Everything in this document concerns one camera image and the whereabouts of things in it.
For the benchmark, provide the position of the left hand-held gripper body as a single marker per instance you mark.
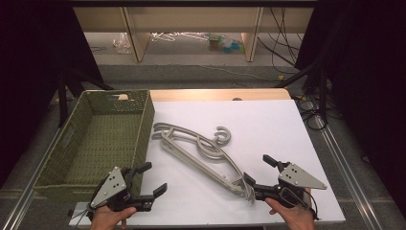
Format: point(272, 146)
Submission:
point(110, 187)

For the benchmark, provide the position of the clear plastic bag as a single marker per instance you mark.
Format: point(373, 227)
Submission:
point(122, 44)

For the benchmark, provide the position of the green woven basket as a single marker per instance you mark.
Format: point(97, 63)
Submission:
point(105, 137)

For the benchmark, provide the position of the wooden table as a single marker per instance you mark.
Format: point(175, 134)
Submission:
point(207, 95)

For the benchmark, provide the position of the colourful plastic toys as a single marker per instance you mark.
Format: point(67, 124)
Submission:
point(225, 44)

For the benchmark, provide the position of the black curtain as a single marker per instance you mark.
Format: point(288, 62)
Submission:
point(370, 80)
point(28, 64)

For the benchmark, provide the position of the black metal stand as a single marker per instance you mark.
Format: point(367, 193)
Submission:
point(63, 102)
point(323, 92)

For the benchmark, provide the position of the person's left hand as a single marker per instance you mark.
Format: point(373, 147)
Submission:
point(107, 218)

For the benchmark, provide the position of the person's right hand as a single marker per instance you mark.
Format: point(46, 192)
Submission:
point(295, 218)

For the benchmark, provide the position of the white board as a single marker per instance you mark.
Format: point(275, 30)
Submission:
point(261, 127)

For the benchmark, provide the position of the light wooden shelf unit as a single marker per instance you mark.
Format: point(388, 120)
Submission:
point(191, 19)

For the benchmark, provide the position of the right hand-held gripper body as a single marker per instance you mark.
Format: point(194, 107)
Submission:
point(297, 179)

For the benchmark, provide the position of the grey plastic clothes hanger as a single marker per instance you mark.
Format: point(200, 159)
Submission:
point(191, 162)
point(180, 129)

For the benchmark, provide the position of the aluminium rail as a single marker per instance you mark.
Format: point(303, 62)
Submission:
point(348, 172)
point(19, 204)

